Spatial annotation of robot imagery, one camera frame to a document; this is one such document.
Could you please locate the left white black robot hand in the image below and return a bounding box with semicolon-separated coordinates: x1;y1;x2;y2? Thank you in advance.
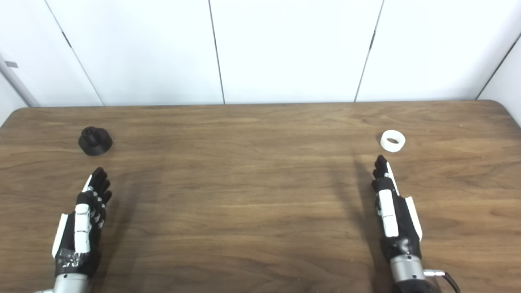
52;167;113;279

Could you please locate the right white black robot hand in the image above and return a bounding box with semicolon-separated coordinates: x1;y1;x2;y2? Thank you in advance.
371;155;423;262

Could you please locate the white plastic ring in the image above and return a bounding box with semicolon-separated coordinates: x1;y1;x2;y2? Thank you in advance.
380;130;406;153

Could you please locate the round black plastic part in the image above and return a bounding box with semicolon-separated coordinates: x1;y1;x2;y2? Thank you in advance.
78;127;113;156

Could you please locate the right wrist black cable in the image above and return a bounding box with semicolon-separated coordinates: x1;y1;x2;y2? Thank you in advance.
423;269;461;293

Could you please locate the grey wall corner post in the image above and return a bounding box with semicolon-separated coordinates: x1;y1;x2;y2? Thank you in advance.
0;53;41;107

